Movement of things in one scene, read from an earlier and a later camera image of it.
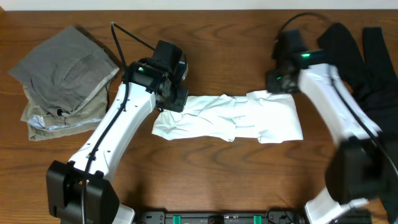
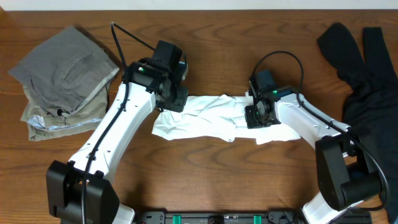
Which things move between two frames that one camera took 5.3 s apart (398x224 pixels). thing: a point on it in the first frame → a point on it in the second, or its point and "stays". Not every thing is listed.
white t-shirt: x=266 y=117 stays
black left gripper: x=175 y=101 stays
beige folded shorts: x=44 y=126 stays
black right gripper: x=273 y=86 → x=250 y=121
